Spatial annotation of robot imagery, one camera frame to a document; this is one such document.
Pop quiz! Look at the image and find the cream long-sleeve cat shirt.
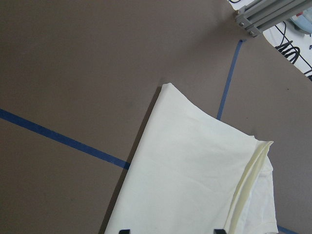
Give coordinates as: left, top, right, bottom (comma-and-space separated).
105, 83, 278, 234

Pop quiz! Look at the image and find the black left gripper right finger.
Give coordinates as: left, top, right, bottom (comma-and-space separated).
214, 229, 226, 234

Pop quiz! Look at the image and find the aluminium frame post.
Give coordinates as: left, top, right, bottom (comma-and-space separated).
235, 0, 312, 38

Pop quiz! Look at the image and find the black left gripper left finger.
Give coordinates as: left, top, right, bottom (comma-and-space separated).
118, 229, 130, 234

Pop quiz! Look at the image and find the black power strip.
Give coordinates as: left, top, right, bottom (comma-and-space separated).
275, 40, 301, 64

